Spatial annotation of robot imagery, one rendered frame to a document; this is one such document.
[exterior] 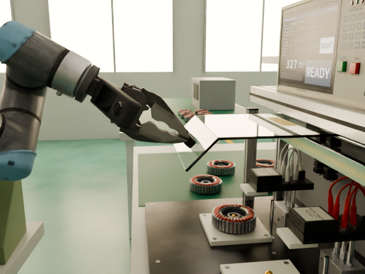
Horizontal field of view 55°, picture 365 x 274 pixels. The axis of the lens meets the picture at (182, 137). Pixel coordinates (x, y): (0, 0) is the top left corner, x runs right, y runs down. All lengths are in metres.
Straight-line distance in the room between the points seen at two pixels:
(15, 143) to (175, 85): 4.76
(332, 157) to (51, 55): 0.50
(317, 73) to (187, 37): 4.63
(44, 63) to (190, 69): 4.77
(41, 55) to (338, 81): 0.52
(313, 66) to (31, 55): 0.54
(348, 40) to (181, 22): 4.73
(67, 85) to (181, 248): 0.45
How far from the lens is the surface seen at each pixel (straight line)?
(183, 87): 5.34
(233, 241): 0.86
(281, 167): 0.93
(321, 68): 0.75
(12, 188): 0.94
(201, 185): 1.18
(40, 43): 0.64
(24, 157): 0.63
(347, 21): 0.70
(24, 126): 0.65
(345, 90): 0.68
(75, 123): 5.44
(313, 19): 0.80
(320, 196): 1.03
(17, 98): 0.68
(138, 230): 0.97
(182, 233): 0.90
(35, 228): 1.05
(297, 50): 0.85
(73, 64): 0.62
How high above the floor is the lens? 1.20
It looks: 13 degrees down
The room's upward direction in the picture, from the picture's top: straight up
